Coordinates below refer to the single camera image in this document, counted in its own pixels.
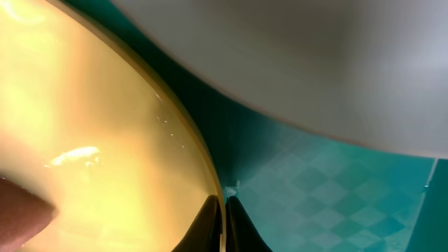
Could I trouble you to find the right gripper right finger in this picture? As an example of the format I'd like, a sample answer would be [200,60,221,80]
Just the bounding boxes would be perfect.
[225,196,272,252]

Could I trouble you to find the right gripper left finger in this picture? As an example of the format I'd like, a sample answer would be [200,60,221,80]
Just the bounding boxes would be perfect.
[172,195,222,252]

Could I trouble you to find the yellow-green plate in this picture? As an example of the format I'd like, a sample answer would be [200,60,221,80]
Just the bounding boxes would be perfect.
[1,0,226,252]

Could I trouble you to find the light blue plate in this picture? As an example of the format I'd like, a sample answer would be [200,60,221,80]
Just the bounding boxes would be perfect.
[113,0,447,158]

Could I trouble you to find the teal plastic serving tray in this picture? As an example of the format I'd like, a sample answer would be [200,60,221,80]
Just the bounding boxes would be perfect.
[70,0,447,252]

